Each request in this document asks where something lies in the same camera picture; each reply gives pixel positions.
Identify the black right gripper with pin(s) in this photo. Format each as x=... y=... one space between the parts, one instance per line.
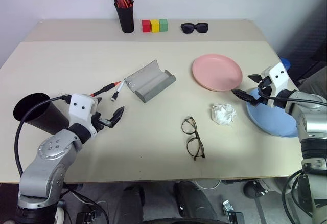
x=264 y=87

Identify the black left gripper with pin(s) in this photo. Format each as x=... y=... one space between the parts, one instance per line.
x=101 y=122

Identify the pink plate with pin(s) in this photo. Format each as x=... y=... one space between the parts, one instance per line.
x=217 y=71

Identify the white tissue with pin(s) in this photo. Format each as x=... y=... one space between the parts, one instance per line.
x=222 y=114

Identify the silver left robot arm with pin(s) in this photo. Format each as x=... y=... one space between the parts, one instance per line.
x=48 y=157

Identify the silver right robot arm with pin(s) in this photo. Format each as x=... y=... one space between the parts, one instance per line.
x=313 y=132

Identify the black pen with red tip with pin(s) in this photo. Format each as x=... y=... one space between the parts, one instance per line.
x=106 y=88

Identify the white marker with black cap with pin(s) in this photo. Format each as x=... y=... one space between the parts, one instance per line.
x=118 y=90

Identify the blue plate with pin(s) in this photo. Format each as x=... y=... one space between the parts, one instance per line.
x=273 y=121

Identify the blue round object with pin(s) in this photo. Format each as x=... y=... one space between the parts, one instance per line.
x=286 y=64

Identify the open grey glasses case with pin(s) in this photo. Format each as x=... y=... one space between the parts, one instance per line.
x=149 y=83

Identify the empty black cup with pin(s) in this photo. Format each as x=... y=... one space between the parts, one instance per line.
x=38 y=114

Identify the tortoiseshell eyeglasses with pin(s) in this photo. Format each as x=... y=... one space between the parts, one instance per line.
x=194 y=138

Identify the black furniture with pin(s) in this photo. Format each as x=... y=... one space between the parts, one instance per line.
x=304 y=29

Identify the black sunglasses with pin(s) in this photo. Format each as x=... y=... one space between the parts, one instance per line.
x=194 y=27

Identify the red wooden block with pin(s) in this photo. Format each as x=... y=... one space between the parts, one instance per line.
x=146 y=26

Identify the black pen holder cup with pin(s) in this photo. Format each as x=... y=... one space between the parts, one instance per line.
x=125 y=18

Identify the yellow wooden block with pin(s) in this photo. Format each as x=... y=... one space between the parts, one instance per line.
x=155 y=25

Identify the green wooden block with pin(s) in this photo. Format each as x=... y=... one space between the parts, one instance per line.
x=163 y=25

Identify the dark grey rounded shape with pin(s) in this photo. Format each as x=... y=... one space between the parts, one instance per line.
x=132 y=203

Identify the red and black pen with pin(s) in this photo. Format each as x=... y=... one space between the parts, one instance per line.
x=116 y=1
x=130 y=2

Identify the small black box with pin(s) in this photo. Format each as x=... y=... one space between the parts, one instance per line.
x=86 y=216

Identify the black rounded shape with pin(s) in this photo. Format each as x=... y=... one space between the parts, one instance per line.
x=191 y=199

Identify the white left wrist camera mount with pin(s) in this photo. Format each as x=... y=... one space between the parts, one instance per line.
x=80 y=106

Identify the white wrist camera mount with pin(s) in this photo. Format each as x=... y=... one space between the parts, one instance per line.
x=277 y=78
x=80 y=106

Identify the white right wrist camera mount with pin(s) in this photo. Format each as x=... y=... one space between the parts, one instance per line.
x=277 y=78

